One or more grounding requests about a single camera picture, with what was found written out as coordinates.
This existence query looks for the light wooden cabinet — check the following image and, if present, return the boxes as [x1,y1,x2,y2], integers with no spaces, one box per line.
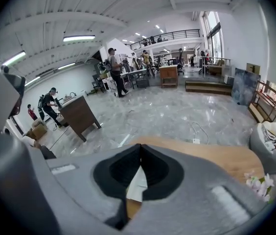
[159,65,179,89]

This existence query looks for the grey beanbag chair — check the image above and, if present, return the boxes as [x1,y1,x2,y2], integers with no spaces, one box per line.
[249,121,276,175]

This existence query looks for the low wooden platform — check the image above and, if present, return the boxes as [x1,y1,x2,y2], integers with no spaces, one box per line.
[184,80,233,96]

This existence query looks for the flat cardboard box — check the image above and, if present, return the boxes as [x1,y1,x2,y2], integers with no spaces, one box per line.
[246,62,262,74]

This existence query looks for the oval wooden table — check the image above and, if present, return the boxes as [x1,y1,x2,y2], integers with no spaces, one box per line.
[118,135,266,220]

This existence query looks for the white power cable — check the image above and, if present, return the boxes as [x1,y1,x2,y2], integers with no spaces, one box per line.
[190,121,210,145]

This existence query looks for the pink flowers in pot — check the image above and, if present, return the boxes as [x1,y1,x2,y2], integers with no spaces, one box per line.
[244,170,276,203]

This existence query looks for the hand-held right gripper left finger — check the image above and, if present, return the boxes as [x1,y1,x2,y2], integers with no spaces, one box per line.
[46,144,141,230]

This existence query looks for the black-and-white striped cloth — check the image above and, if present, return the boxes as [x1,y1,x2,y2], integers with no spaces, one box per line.
[260,125,276,152]

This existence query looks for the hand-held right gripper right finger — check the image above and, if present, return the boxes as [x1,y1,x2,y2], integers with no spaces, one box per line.
[125,144,268,235]

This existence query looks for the black balcony railing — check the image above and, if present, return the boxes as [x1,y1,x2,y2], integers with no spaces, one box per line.
[129,29,201,50]

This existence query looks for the black crate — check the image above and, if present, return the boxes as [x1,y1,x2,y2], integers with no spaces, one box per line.
[136,78,150,89]

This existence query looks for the long ceiling light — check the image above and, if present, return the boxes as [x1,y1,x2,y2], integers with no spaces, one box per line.
[2,50,27,66]
[57,62,77,71]
[63,35,96,43]

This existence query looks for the blue-grey painting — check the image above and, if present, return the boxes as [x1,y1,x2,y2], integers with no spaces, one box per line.
[231,67,261,106]

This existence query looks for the brown wooden frame rack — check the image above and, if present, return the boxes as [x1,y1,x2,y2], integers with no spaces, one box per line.
[248,80,276,123]

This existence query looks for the dark wooden cabinet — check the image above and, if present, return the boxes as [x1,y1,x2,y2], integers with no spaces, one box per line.
[58,95,102,142]

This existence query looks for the white plastic compartment tray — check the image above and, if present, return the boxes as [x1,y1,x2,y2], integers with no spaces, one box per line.
[126,165,149,202]

